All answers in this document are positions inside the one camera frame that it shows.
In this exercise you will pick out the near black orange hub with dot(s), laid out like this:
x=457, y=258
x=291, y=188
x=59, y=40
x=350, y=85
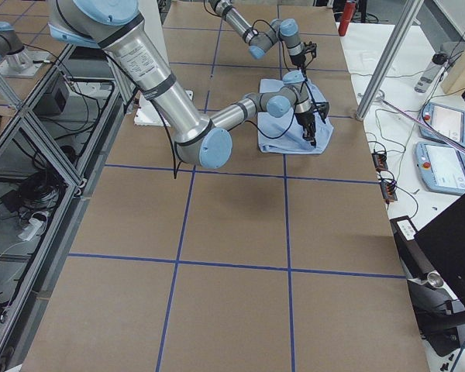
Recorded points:
x=388, y=190

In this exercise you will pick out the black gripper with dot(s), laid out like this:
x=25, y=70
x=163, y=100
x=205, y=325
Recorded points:
x=304, y=119
x=297, y=60

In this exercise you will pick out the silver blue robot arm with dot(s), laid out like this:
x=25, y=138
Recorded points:
x=117, y=28
x=263, y=31

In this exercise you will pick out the red fire extinguisher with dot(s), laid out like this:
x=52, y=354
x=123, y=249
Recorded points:
x=346, y=17

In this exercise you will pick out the far blue teach pendant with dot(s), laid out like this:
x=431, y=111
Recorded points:
x=446, y=120

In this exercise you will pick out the blue teach pendant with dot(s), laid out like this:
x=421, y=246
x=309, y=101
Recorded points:
x=442, y=169
x=446, y=120

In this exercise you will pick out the aluminium frame post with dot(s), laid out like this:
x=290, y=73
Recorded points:
x=388, y=55

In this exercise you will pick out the brown paper table cover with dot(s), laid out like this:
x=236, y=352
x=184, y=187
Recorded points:
x=270, y=263

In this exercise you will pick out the clear water bottle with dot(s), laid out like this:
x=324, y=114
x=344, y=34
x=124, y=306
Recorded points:
x=430, y=73

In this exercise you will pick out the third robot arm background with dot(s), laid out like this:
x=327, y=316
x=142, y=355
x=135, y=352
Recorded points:
x=10, y=43

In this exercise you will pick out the near blue teach pendant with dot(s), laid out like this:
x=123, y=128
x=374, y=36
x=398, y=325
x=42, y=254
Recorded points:
x=442, y=169

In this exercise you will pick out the far black orange hub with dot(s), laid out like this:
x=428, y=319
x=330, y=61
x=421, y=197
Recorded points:
x=380, y=160

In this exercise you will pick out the light blue t-shirt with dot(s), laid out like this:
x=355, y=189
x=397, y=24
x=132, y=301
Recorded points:
x=279, y=131

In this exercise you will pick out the black orange hub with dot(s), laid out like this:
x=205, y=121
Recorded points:
x=380, y=160
x=388, y=190

